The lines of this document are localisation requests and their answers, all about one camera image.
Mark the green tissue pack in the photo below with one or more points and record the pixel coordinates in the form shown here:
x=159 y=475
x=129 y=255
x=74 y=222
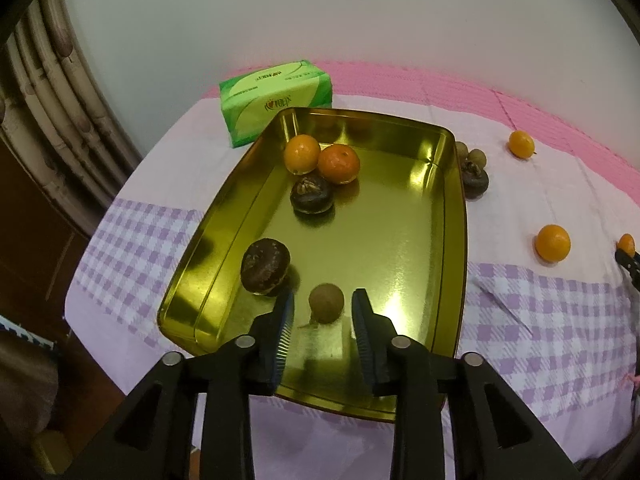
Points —
x=270 y=95

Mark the gold rectangular tin box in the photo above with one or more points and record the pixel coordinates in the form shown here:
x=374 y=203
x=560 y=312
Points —
x=390 y=240

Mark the white blue patterned cloth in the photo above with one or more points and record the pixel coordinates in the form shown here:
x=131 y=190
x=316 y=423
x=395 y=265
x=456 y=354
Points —
x=25 y=332

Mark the yellow-orange orange with stem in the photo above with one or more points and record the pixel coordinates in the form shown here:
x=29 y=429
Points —
x=521 y=144

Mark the beige patterned curtain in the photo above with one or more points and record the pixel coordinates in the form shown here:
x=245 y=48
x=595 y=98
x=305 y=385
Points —
x=60 y=100

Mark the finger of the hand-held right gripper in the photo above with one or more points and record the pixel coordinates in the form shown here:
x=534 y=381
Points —
x=631 y=267

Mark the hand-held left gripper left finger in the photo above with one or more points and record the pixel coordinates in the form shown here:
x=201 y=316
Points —
x=280 y=345

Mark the small brown longan with stem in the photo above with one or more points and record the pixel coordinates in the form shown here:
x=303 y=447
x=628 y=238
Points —
x=326 y=302

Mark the deep orange mandarin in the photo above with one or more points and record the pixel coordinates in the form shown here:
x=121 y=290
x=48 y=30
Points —
x=626 y=244
x=339 y=163

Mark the dark brown round fruit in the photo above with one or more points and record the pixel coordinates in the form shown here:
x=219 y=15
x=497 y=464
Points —
x=312 y=194
x=265 y=265
x=473 y=178

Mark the pink ribbed mat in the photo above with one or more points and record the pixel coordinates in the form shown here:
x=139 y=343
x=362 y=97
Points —
x=450 y=90

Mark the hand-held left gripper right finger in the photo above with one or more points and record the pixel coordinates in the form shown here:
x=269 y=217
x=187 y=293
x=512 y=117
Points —
x=364 y=345

